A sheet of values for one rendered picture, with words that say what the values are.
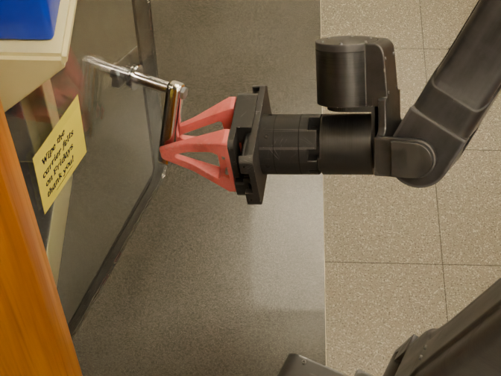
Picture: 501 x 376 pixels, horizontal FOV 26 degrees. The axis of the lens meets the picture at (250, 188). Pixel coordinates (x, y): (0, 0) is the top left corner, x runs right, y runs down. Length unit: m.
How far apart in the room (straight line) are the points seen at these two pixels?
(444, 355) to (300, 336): 0.61
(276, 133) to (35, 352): 0.34
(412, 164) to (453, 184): 1.50
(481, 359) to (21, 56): 0.31
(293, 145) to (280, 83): 0.37
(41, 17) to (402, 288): 1.73
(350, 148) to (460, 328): 0.46
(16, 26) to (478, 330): 0.31
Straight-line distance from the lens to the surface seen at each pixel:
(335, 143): 0.99
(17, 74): 0.66
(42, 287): 0.71
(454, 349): 0.56
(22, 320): 0.75
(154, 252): 1.23
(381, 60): 0.98
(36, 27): 0.64
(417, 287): 2.30
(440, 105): 0.96
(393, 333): 2.25
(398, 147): 0.96
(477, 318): 0.53
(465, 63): 0.95
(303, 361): 0.75
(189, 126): 1.05
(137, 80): 1.03
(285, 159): 1.00
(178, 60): 1.39
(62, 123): 0.92
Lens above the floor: 1.98
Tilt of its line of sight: 55 degrees down
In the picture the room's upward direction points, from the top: straight up
